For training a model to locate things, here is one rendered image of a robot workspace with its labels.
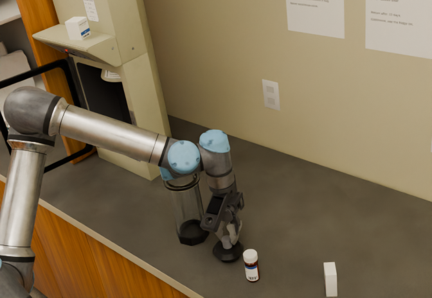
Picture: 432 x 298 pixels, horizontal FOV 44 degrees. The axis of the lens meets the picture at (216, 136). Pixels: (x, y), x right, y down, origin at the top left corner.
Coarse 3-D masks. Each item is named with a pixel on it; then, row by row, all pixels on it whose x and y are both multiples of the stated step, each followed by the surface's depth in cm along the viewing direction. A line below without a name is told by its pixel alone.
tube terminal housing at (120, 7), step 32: (64, 0) 179; (96, 0) 167; (128, 0) 169; (128, 32) 172; (96, 64) 185; (128, 64) 176; (128, 96) 181; (160, 96) 200; (160, 128) 194; (128, 160) 202
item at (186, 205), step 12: (168, 180) 159; (180, 180) 163; (192, 180) 155; (168, 192) 158; (180, 192) 154; (192, 192) 156; (180, 204) 157; (192, 204) 157; (180, 216) 160; (192, 216) 159; (180, 228) 162; (192, 228) 161
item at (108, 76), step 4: (104, 72) 188; (108, 72) 187; (112, 72) 186; (104, 76) 188; (108, 76) 187; (112, 76) 186; (116, 76) 186; (108, 80) 187; (112, 80) 186; (116, 80) 186; (120, 80) 186
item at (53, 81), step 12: (24, 72) 186; (48, 72) 191; (60, 72) 194; (24, 84) 187; (36, 84) 190; (48, 84) 192; (60, 84) 195; (0, 96) 183; (60, 96) 197; (0, 108) 184; (60, 144) 203; (72, 144) 206; (84, 144) 210; (48, 156) 202; (60, 156) 205
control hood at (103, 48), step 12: (60, 24) 187; (36, 36) 181; (48, 36) 178; (60, 36) 176; (96, 36) 171; (108, 36) 169; (72, 48) 169; (84, 48) 163; (96, 48) 165; (108, 48) 168; (96, 60) 175; (108, 60) 169; (120, 60) 173
